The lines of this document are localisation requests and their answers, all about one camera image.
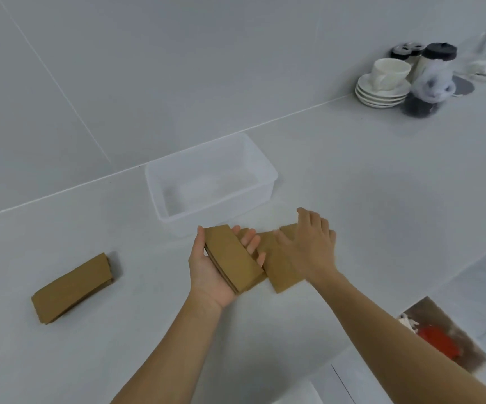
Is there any person's left hand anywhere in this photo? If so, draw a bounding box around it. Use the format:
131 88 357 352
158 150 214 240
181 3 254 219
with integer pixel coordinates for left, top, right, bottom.
188 224 267 309

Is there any person's right hand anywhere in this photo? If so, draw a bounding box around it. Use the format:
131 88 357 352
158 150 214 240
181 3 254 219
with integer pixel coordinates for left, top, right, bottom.
274 208 341 285

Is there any brown napkin stack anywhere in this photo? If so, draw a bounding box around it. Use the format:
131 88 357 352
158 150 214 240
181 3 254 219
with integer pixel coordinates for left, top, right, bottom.
31 253 114 325
249 224 307 294
203 225 268 295

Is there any person's right forearm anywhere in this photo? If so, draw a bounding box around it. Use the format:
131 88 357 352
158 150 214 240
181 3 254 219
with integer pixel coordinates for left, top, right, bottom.
308 268 486 404

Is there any person's left forearm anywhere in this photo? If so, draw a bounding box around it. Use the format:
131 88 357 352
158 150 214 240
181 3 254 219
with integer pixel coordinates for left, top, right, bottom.
109 288 223 404

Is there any clear plastic container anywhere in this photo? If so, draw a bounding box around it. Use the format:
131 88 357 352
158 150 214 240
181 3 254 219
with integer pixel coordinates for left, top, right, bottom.
145 133 279 239

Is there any white saucer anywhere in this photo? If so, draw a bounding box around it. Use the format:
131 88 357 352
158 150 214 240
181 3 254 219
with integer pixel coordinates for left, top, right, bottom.
357 73 412 96
356 91 410 105
356 86 411 100
357 97 408 109

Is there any bin with red waste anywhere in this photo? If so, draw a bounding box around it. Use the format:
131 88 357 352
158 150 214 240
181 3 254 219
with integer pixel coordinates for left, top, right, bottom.
396 296 486 373

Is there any white ceramic cup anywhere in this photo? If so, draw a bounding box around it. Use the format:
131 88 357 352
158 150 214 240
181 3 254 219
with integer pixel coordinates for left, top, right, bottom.
370 58 412 91

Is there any clear jar with black lid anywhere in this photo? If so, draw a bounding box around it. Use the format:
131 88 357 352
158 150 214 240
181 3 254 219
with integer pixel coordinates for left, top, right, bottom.
402 43 458 118

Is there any shaker with black white lid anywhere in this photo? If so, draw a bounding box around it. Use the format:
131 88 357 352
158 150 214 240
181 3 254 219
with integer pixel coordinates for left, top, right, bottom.
391 43 426 82

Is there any grey round coaster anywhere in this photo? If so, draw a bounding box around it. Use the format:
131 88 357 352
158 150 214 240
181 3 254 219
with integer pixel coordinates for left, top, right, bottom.
451 75 475 98

